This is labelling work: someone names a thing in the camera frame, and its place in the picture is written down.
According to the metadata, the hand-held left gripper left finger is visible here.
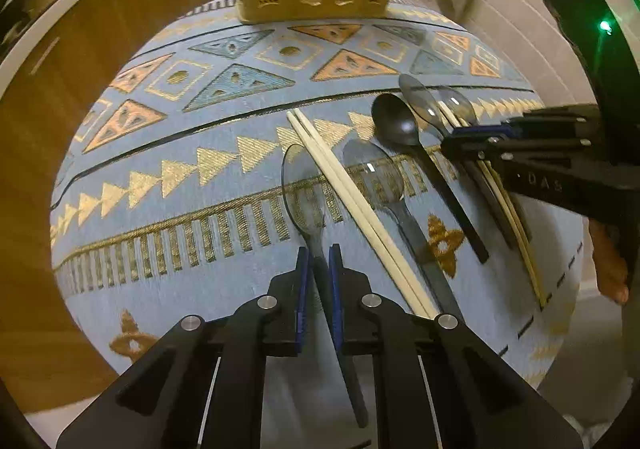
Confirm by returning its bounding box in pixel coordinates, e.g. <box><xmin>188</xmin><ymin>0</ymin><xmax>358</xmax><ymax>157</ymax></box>
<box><xmin>55</xmin><ymin>246</ymin><xmax>309</xmax><ymax>449</ymax></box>

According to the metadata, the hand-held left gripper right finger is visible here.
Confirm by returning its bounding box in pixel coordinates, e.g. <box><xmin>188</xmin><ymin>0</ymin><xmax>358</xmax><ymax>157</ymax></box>
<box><xmin>328</xmin><ymin>244</ymin><xmax>583</xmax><ymax>449</ymax></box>

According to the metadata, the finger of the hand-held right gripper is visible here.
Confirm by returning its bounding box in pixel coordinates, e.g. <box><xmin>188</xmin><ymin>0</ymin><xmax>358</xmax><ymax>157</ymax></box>
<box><xmin>451</xmin><ymin>104</ymin><xmax>603</xmax><ymax>145</ymax></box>
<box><xmin>440</xmin><ymin>138</ymin><xmax>592</xmax><ymax>171</ymax></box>

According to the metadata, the clear grey plastic spoon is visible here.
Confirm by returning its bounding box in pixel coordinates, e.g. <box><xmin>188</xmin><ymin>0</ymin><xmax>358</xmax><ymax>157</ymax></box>
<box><xmin>342</xmin><ymin>139</ymin><xmax>466</xmax><ymax>327</ymax></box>
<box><xmin>437</xmin><ymin>86</ymin><xmax>518</xmax><ymax>240</ymax></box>
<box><xmin>281</xmin><ymin>143</ymin><xmax>370</xmax><ymax>430</ymax></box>
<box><xmin>398</xmin><ymin>74</ymin><xmax>516</xmax><ymax>250</ymax></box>

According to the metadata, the black plastic spoon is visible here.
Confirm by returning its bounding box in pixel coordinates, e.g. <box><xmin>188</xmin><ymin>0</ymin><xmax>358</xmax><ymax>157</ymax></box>
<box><xmin>371</xmin><ymin>93</ymin><xmax>491</xmax><ymax>265</ymax></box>

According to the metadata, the wooden chopstick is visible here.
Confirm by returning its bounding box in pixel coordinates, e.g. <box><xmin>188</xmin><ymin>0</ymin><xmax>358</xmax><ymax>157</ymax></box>
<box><xmin>286</xmin><ymin>110</ymin><xmax>427</xmax><ymax>321</ymax></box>
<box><xmin>439</xmin><ymin>100</ymin><xmax>546</xmax><ymax>310</ymax></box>
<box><xmin>296</xmin><ymin>108</ymin><xmax>440</xmax><ymax>319</ymax></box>
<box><xmin>445</xmin><ymin>102</ymin><xmax>549</xmax><ymax>307</ymax></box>

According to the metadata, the person's right hand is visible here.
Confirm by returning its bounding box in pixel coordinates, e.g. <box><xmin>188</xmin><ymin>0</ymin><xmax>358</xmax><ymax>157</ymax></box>
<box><xmin>587</xmin><ymin>219</ymin><xmax>630</xmax><ymax>305</ymax></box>

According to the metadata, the blue patterned tablecloth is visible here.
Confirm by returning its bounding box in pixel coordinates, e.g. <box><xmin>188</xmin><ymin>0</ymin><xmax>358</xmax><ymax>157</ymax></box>
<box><xmin>49</xmin><ymin>0</ymin><xmax>586</xmax><ymax>449</ymax></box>

